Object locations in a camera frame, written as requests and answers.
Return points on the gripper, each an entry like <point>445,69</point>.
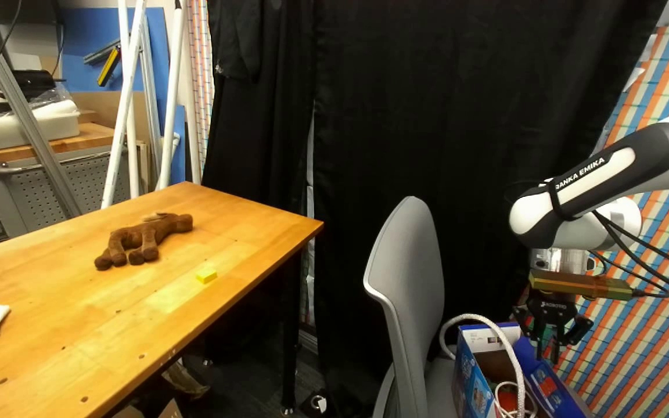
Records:
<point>552,310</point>

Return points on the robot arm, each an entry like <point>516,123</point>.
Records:
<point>613,168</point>

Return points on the blue cardboard box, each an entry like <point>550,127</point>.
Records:
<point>474,383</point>

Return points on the grey chair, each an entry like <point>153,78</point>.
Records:
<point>407,290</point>

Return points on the black curtain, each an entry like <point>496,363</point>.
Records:
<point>427,145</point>

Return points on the yellow block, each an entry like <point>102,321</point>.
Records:
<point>207,276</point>

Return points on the wooden table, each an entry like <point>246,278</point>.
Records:
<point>137,302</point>

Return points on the brown plush toy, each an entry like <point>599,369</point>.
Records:
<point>143,235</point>

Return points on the bundle of white poles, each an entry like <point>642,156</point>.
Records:
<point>131,98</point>

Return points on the yellow and black level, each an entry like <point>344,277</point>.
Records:
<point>108,67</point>

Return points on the workbench with wooden top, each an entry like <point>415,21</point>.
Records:
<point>38,174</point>

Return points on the blue board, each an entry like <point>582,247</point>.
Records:
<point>87,40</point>

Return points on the white plastic bin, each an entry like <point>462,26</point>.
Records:
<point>27,125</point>

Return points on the aluminium frame bar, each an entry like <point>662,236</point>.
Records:
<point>18,104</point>

